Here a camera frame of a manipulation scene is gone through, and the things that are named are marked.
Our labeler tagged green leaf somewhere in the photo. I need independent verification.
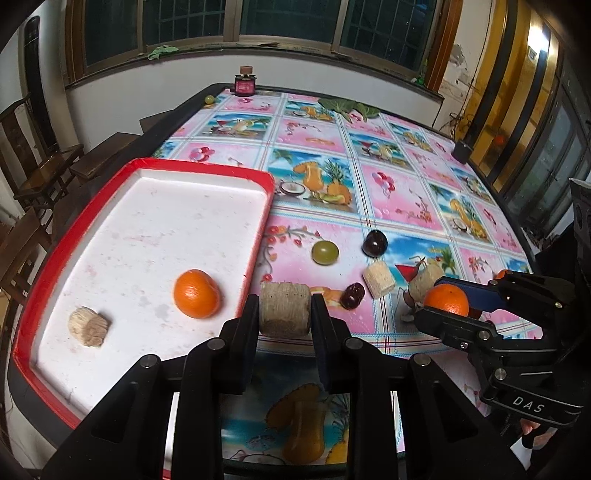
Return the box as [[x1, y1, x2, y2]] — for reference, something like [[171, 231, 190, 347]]
[[318, 97, 380, 122]]

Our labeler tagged dark wooden armchair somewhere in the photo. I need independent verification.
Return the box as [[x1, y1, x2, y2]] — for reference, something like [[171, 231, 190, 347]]
[[0, 95, 86, 217]]

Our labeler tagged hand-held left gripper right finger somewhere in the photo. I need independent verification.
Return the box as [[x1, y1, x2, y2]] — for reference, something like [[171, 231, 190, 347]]
[[311, 293, 527, 480]]

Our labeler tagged pink jar with wooden lid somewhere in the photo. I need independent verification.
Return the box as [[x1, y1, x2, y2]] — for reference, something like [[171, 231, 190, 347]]
[[233, 65, 257, 97]]

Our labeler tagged red rimmed white tray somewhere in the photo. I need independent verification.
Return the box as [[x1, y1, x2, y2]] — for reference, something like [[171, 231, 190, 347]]
[[11, 157, 277, 430]]

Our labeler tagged person's right hand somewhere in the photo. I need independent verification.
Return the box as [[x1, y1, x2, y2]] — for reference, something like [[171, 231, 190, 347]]
[[519, 418, 559, 455]]

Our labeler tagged low wooden stool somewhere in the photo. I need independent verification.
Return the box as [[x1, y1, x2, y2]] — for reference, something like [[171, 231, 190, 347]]
[[0, 208, 52, 305]]

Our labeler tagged dark red date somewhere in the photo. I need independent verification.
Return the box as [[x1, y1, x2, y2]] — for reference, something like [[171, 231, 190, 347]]
[[340, 282, 366, 310]]

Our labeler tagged dark wooden bench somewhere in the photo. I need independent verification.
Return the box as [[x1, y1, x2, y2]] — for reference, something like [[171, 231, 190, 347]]
[[139, 110, 177, 137], [69, 133, 142, 185]]

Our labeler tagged golden framed glass door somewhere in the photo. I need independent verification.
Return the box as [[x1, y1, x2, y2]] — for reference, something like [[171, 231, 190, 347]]
[[462, 0, 591, 232]]

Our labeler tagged tall standing air conditioner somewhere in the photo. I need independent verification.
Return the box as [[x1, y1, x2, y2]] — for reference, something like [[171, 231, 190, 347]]
[[23, 16, 81, 148]]

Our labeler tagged black rimmed table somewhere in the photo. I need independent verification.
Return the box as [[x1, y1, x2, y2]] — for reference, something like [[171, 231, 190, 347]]
[[4, 83, 546, 480]]

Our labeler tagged wooden framed window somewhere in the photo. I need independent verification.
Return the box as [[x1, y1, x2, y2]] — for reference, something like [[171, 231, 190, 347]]
[[65, 0, 463, 89]]

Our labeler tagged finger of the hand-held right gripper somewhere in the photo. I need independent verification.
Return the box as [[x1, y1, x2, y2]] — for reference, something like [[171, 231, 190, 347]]
[[413, 307, 509, 394], [436, 271, 576, 342]]

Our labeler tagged small cork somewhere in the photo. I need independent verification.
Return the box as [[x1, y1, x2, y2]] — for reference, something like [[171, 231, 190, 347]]
[[362, 263, 397, 300]]

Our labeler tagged printed pink tablecloth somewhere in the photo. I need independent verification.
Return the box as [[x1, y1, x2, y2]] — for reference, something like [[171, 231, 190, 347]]
[[152, 88, 544, 468]]

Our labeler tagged round dark purple grape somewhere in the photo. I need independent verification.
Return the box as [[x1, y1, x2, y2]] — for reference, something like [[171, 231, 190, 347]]
[[361, 229, 387, 258]]

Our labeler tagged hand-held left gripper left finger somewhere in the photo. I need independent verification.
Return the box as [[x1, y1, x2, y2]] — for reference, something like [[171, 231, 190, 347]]
[[44, 293, 260, 480]]

